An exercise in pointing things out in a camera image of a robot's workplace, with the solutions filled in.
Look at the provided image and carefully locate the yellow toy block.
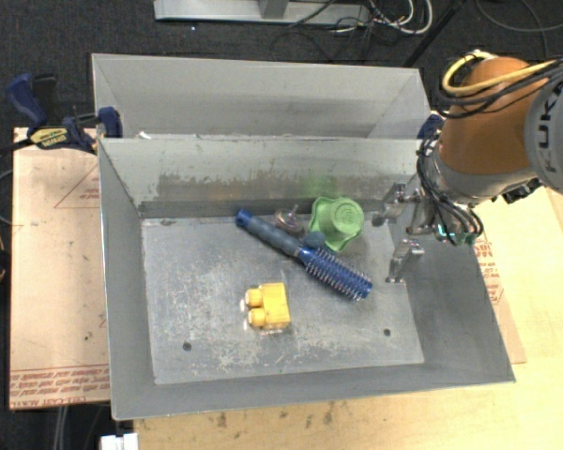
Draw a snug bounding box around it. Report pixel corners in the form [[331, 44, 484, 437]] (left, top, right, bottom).
[[239, 281, 293, 332]]

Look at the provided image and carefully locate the green plastic cup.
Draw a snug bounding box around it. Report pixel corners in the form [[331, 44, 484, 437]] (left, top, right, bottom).
[[307, 196, 366, 255]]

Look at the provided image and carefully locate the grey metal bin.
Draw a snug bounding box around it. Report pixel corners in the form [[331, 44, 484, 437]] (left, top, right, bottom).
[[91, 52, 517, 422]]

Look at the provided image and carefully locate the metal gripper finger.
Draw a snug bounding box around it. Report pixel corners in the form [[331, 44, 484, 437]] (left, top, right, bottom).
[[371, 182, 408, 228], [385, 238, 426, 284]]

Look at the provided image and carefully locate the small metal spinning top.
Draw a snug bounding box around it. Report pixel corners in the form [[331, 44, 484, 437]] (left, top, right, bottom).
[[273, 203, 306, 239]]

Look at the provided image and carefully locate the blue hairbrush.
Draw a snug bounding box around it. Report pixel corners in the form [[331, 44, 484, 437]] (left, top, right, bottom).
[[235, 208, 374, 303]]

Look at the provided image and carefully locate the brown cardboard board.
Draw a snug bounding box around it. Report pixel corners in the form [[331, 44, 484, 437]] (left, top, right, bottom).
[[8, 127, 528, 412]]

